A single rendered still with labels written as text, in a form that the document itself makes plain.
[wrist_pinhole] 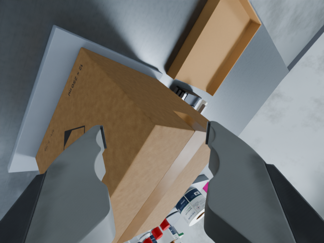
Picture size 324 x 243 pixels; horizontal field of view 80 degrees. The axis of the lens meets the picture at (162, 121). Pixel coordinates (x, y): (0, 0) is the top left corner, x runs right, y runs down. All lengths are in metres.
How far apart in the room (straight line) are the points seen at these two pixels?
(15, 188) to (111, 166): 0.42
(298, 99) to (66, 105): 3.80
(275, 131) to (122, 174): 3.65
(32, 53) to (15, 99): 0.10
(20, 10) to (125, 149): 0.29
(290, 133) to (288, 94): 0.69
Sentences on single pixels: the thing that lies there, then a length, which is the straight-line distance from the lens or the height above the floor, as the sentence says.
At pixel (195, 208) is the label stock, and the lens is 1.36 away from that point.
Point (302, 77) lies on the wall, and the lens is 4.15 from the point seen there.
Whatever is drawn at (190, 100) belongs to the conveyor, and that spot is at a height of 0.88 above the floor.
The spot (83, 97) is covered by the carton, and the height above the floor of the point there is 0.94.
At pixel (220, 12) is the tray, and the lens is 0.70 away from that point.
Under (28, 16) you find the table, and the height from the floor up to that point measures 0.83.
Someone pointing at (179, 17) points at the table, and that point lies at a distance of 0.59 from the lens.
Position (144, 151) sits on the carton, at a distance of 0.26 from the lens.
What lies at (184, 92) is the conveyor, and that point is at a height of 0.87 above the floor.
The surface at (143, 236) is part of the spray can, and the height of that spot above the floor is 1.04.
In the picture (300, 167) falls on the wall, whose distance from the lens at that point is 3.77.
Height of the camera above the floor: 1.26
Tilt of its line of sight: 35 degrees down
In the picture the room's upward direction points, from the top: 135 degrees clockwise
